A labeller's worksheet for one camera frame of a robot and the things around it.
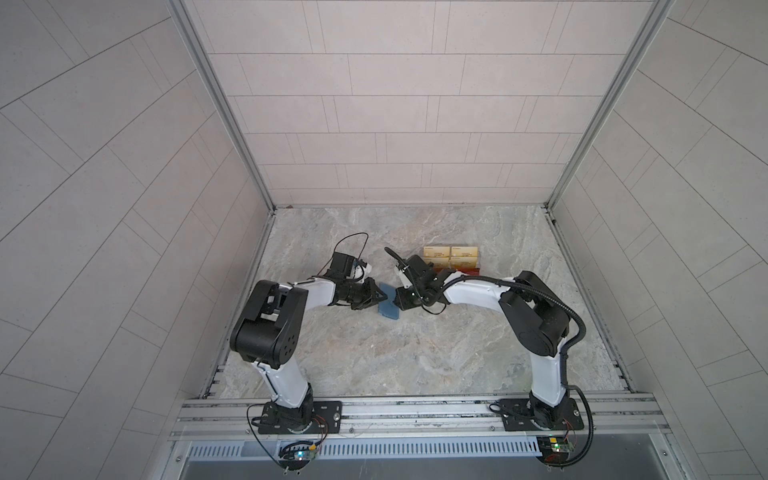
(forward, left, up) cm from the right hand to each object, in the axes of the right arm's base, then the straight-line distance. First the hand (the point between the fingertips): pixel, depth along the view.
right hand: (394, 304), depth 91 cm
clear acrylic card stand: (+10, -23, +7) cm, 26 cm away
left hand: (+2, 0, +4) cm, 4 cm away
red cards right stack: (+6, -24, +6) cm, 26 cm away
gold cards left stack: (+11, -15, +8) cm, 20 cm away
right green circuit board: (-39, -35, -1) cm, 52 cm away
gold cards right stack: (+11, -23, +7) cm, 26 cm away
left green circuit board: (-36, +23, +3) cm, 43 cm away
